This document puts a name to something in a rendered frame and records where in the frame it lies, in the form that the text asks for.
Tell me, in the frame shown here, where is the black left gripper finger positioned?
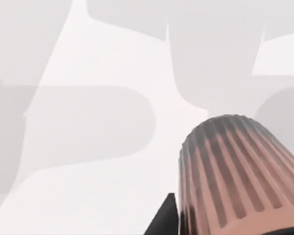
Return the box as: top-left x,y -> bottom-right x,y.
143,192 -> 180,235

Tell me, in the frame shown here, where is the ribbed pink plant pot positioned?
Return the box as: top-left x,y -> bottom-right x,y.
178,114 -> 294,235

